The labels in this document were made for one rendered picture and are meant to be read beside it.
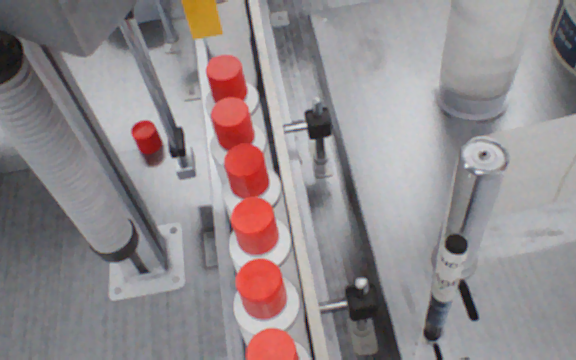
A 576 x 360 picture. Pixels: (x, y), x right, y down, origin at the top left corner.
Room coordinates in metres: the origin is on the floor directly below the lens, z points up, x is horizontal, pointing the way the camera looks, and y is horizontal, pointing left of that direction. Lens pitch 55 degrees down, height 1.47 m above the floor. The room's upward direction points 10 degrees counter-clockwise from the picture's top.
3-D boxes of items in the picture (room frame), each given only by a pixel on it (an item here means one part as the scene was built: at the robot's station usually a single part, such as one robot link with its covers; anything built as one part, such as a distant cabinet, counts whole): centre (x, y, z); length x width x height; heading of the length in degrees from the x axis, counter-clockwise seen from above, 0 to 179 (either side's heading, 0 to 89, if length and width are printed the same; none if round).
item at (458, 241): (0.20, -0.12, 0.97); 0.02 x 0.02 x 0.19
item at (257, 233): (0.24, 0.03, 0.98); 0.05 x 0.05 x 0.20
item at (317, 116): (0.46, -0.05, 0.89); 0.03 x 0.03 x 0.12; 1
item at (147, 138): (0.54, 0.17, 0.85); 0.03 x 0.03 x 0.03
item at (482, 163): (0.27, -0.16, 0.97); 0.05 x 0.05 x 0.19
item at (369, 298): (0.23, -0.04, 0.89); 0.06 x 0.03 x 0.12; 91
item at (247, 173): (0.29, 0.03, 0.98); 0.05 x 0.05 x 0.20
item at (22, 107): (0.24, 0.13, 1.18); 0.04 x 0.04 x 0.21
